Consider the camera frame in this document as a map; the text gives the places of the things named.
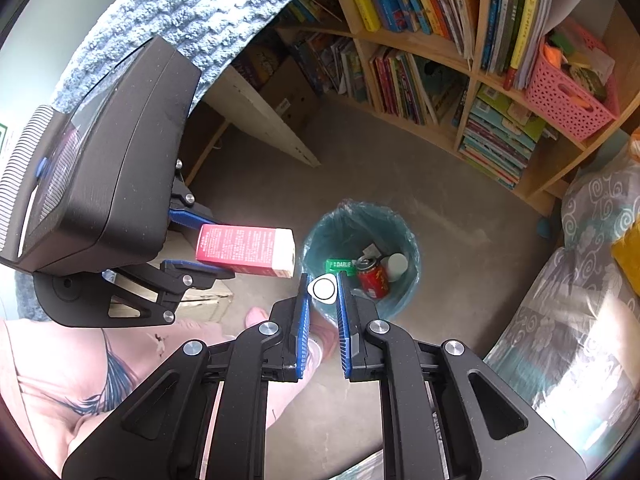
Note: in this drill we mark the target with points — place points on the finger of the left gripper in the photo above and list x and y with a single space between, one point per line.
89 300
183 209

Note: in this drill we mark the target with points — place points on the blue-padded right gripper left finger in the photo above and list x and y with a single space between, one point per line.
202 413

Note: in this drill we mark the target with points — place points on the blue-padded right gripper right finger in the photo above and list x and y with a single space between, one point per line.
445 413

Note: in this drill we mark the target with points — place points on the red and white carton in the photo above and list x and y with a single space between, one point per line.
248 249

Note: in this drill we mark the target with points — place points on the red herbal tea can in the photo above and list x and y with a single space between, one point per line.
372 277

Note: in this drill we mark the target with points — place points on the small white round container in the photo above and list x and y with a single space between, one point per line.
324 289

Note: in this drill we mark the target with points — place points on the grey patterned plastic-wrapped bedding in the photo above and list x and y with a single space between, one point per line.
571 351

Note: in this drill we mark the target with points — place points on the white cup in bin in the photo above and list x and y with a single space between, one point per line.
395 266

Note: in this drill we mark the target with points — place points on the green box in bin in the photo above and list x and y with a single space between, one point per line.
338 265

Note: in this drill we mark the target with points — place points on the blue knitted bed blanket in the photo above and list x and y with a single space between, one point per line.
210 33

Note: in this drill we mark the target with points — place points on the yellow bag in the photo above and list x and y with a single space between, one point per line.
625 251

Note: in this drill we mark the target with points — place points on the pink plastic basket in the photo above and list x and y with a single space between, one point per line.
573 82

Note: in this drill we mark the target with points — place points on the wooden bookshelf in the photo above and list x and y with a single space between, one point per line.
455 73

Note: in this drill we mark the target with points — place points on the wooden bed frame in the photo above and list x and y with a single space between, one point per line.
240 105

